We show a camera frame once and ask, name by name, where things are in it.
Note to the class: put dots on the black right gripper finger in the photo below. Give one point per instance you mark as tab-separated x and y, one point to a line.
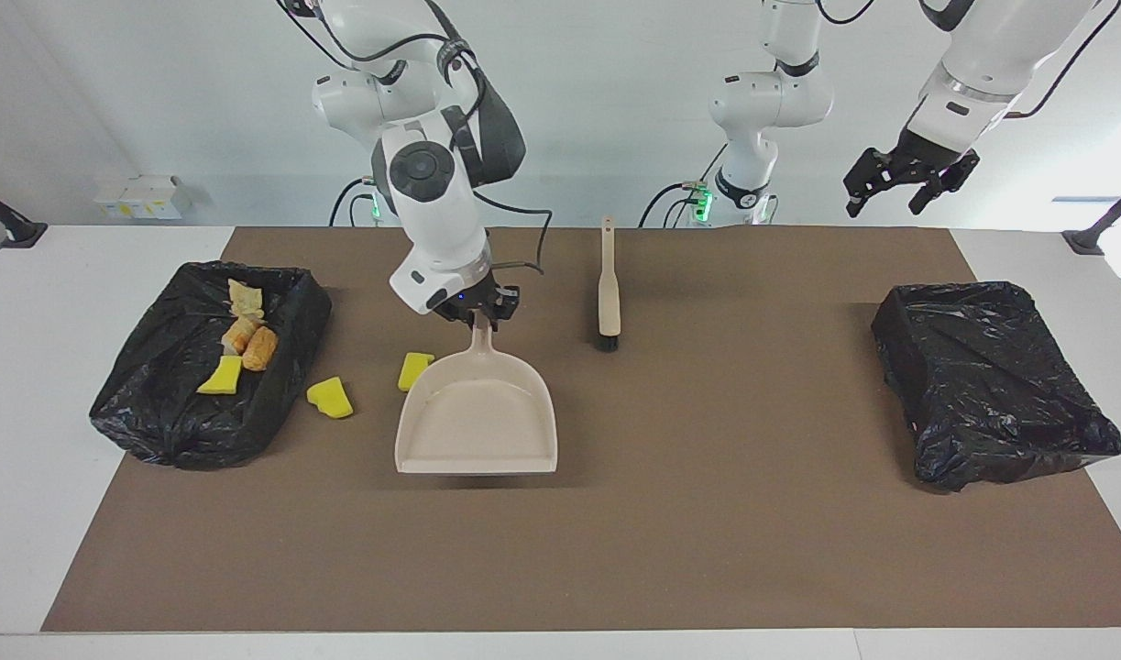
462	318
495	319

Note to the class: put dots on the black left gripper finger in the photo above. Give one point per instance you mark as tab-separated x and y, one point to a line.
872	172
956	181

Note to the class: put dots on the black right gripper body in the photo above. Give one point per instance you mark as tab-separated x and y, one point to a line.
482	295

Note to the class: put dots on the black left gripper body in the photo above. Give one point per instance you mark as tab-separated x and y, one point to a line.
925	156

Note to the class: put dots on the notched yellow sponge piece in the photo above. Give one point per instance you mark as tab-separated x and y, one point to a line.
413	371

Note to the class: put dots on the beige plastic dustpan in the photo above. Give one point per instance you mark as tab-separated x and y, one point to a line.
478	422

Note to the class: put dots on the beige brush black bristles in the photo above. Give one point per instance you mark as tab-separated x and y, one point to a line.
609	293

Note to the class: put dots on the wavy yellow sponge piece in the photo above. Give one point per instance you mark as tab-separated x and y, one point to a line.
331	399

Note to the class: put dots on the brown toy bread loaf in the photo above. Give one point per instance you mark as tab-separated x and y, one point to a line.
261	348

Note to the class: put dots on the pale toy pastry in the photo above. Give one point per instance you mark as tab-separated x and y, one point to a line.
246	299

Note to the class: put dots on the striped toy croissant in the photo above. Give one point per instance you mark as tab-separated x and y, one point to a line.
237	336

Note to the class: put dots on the rectangular yellow green sponge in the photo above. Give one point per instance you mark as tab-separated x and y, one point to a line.
221	378

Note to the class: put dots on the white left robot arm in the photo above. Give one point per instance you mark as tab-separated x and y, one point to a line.
762	101

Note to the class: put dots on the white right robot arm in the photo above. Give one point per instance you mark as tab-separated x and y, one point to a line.
432	192

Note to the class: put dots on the black bag lined bin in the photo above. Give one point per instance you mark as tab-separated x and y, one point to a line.
166	422
991	394

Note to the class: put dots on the black stand foot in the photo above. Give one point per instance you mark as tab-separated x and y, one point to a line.
1096	234
15	231

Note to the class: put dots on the brown table mat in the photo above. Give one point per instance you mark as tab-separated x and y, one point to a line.
560	568

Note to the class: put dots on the white box with labels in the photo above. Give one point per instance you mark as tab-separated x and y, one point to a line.
143	197

